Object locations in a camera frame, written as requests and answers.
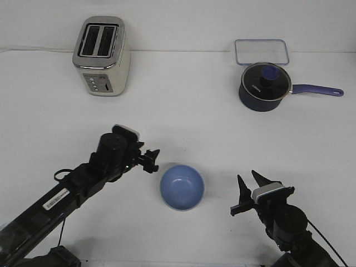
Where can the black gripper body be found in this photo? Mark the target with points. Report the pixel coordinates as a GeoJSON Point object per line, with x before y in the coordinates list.
{"type": "Point", "coordinates": [114, 157]}
{"type": "Point", "coordinates": [284, 223]}

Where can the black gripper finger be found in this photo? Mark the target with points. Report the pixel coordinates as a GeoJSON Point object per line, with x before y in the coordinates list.
{"type": "Point", "coordinates": [245, 193]}
{"type": "Point", "coordinates": [150, 167]}
{"type": "Point", "coordinates": [261, 180]}
{"type": "Point", "coordinates": [152, 155]}

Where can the blue bowl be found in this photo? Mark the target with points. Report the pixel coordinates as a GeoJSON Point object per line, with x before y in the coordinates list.
{"type": "Point", "coordinates": [182, 187]}

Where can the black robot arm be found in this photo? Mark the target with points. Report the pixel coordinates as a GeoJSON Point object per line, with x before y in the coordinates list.
{"type": "Point", "coordinates": [310, 254]}
{"type": "Point", "coordinates": [27, 230]}

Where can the dark blue saucepan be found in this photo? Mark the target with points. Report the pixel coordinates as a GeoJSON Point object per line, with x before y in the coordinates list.
{"type": "Point", "coordinates": [259, 105]}

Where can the glass pot lid blue knob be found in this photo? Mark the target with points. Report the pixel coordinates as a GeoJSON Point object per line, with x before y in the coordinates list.
{"type": "Point", "coordinates": [266, 81]}

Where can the silver two-slot toaster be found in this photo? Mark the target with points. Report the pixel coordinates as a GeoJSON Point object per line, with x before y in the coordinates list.
{"type": "Point", "coordinates": [101, 55]}

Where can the clear blue-rimmed container lid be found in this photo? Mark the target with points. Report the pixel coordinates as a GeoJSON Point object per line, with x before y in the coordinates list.
{"type": "Point", "coordinates": [249, 51]}

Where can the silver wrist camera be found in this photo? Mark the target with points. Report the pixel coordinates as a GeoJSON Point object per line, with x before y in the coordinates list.
{"type": "Point", "coordinates": [273, 191]}
{"type": "Point", "coordinates": [128, 130]}

